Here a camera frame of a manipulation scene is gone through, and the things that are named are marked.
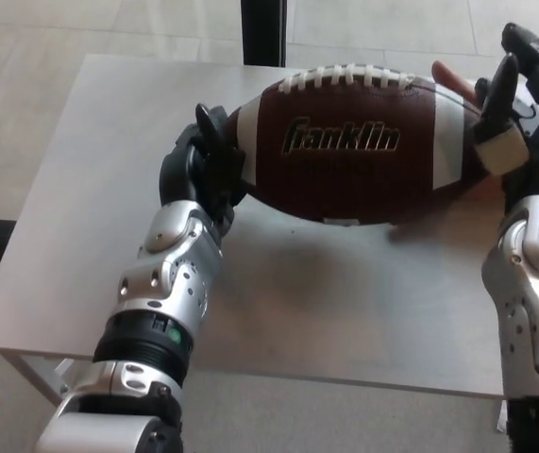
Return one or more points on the brown Franklin football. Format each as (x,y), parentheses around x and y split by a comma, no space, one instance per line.
(344,179)

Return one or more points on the black vertical pillar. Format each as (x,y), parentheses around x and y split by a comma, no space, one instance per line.
(264,30)

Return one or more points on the robot left black hand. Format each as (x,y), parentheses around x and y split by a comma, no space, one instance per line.
(179,174)

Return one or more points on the robot right silver arm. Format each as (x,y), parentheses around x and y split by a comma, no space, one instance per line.
(533,283)

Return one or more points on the person's bare hand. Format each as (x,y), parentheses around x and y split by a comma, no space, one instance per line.
(450,78)

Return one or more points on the white metal table leg frame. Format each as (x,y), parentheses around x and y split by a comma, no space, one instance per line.
(38,386)

